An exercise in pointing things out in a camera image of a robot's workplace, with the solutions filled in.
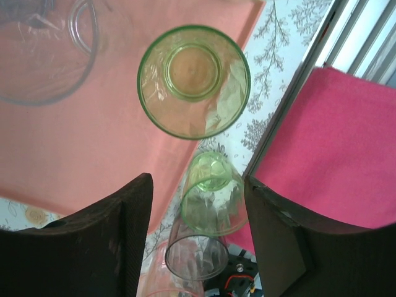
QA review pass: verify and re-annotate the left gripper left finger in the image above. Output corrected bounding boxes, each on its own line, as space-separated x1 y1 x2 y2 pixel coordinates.
0 173 155 297

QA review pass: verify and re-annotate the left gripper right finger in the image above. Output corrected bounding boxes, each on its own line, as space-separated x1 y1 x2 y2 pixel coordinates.
244 174 396 297

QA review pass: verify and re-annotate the red-rimmed pink glass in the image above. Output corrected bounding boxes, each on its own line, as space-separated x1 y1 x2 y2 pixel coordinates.
139 241 205 297

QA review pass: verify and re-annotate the small dark grey glass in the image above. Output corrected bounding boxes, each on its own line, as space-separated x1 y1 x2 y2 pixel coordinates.
165 210 230 282

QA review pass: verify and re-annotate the small green glass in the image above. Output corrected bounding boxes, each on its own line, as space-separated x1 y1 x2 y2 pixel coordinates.
180 151 248 238

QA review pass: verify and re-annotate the clear glass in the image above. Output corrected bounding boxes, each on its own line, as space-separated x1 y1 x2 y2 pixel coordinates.
0 0 101 108

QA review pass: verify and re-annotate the wide green glass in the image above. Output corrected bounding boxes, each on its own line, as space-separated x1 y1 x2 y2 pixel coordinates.
137 24 252 142

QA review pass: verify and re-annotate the pink rectangular tray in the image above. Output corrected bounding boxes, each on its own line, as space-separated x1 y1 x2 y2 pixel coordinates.
0 0 267 235

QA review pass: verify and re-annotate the magenta towel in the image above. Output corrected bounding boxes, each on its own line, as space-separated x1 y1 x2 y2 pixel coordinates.
228 63 396 257

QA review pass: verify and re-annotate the floral tablecloth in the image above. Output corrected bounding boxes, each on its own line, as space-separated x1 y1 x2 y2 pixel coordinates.
0 0 337 267

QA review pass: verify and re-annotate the aluminium table edge rail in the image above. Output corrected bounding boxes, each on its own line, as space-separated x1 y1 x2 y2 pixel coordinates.
244 0 396 174

